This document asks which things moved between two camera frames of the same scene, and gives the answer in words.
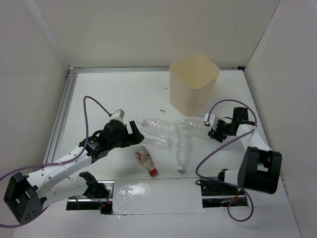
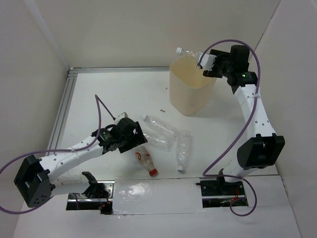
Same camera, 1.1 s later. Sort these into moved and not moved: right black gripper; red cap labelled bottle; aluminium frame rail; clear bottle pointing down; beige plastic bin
Moved: right black gripper
Not moved: clear bottle pointing down; aluminium frame rail; beige plastic bin; red cap labelled bottle
